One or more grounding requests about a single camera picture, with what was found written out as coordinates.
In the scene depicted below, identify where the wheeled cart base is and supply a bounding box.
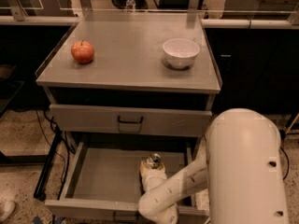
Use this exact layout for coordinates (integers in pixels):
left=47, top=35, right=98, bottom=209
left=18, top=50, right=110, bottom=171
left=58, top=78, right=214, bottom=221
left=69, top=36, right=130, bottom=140
left=279, top=113, right=299, bottom=139

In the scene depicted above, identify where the white horizontal rail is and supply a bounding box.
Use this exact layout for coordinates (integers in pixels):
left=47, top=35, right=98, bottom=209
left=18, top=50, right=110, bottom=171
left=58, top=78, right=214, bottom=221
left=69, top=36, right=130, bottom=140
left=202, top=19, right=299, bottom=30

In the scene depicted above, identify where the open grey lower drawer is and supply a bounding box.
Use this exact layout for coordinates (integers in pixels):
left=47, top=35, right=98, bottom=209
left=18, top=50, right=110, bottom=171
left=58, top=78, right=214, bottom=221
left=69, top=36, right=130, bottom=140
left=44, top=141, right=210, bottom=224

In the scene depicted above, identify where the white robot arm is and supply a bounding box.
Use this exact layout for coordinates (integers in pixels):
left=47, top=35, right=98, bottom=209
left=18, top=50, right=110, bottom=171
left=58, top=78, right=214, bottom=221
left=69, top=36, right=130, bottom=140
left=138, top=108, right=289, bottom=224

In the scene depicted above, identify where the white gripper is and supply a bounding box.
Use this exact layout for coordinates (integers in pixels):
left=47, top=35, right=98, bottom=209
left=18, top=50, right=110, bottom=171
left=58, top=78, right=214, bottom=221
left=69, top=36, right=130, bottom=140
left=139, top=160, right=167, bottom=192

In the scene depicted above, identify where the black table leg frame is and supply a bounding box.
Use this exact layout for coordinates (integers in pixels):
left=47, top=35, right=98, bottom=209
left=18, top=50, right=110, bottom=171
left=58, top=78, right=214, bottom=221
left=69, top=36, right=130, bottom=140
left=34, top=127, right=62, bottom=202

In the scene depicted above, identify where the grey drawer cabinet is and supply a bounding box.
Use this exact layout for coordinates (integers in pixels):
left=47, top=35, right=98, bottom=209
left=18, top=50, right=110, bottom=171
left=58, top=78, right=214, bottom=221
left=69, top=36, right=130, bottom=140
left=35, top=10, right=223, bottom=224

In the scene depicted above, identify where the white shoe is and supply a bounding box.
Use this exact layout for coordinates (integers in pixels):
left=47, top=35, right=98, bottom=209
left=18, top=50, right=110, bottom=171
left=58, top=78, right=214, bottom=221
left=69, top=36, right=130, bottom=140
left=0, top=201, right=16, bottom=223

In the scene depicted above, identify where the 7up can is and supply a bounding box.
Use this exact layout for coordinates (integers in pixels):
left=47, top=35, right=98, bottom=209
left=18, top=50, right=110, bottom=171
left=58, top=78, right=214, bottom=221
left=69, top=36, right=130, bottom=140
left=146, top=153, right=162, bottom=169

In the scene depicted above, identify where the closed grey upper drawer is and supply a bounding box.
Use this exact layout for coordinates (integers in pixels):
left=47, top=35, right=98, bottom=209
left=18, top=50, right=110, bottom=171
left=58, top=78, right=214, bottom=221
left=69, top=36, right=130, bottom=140
left=50, top=105, right=212, bottom=137

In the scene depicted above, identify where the black floor cable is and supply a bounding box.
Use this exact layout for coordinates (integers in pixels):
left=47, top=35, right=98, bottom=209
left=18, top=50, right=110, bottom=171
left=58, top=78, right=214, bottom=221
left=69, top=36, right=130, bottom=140
left=278, top=129, right=291, bottom=181

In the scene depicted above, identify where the red apple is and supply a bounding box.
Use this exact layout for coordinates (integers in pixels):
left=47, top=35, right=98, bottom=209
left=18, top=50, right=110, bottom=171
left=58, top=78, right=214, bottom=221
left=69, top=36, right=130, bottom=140
left=71, top=40, right=94, bottom=63

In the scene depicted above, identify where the clear plastic water bottle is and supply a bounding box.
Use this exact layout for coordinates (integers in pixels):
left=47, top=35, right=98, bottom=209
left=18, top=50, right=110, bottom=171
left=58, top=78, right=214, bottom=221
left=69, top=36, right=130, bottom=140
left=125, top=0, right=135, bottom=11

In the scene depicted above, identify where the white bowl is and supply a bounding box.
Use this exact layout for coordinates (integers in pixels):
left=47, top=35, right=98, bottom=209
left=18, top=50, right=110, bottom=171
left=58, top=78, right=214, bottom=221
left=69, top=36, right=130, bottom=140
left=163, top=38, right=200, bottom=69

